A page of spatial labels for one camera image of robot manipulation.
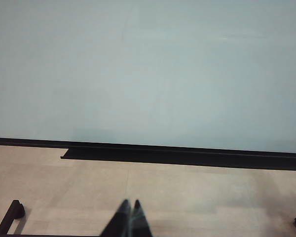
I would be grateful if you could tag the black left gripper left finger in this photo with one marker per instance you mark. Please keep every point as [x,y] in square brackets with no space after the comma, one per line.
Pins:
[119,223]

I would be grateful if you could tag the black whiteboard stand leg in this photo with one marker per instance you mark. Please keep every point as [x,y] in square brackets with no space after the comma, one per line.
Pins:
[5,221]

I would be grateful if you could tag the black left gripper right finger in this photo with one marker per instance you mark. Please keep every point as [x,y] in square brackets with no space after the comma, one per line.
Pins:
[140,223]

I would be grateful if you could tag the black whiteboard pen tray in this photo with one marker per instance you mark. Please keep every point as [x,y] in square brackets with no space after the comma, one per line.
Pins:
[187,156]

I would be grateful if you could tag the white whiteboard with black frame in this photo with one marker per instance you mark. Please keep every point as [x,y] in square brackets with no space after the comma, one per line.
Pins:
[143,74]

